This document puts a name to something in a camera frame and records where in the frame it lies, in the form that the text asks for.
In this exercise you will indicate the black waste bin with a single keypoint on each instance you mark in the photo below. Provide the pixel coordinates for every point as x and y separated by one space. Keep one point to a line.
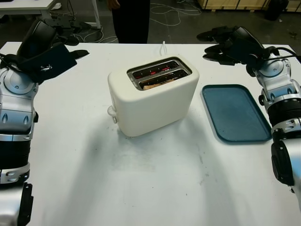
275 9

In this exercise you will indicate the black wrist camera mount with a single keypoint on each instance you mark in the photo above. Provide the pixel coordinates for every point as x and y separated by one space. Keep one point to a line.
50 64
237 58

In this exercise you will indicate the browned toast slice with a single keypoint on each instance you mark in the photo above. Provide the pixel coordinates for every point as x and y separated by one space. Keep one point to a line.
155 84

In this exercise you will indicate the stacked wooden crates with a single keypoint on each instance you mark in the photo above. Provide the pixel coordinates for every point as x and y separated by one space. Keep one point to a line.
235 3

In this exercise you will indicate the dark blue plastic tray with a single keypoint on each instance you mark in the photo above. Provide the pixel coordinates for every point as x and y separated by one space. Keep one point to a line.
235 113

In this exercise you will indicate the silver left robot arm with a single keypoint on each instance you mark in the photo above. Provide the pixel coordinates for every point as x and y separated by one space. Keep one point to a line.
16 103

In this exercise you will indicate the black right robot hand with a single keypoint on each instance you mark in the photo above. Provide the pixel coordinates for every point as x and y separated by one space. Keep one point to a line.
248 40

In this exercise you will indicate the white background desk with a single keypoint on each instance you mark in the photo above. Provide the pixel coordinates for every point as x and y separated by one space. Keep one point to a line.
35 4

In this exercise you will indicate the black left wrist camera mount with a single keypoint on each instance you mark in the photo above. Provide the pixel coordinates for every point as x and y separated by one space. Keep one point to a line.
50 64

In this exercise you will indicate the person in black trousers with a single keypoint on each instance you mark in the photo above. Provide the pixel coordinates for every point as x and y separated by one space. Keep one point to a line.
131 21

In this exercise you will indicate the cream white toaster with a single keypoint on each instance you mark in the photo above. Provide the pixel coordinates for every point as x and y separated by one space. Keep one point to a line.
150 108

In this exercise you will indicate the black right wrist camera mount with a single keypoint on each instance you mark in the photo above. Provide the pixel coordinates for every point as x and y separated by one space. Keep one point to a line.
237 58

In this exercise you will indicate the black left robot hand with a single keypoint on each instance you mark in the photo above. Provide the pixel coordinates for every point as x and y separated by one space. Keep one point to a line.
35 37

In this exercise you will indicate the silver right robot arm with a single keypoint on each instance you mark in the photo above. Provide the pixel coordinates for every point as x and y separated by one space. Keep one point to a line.
279 77

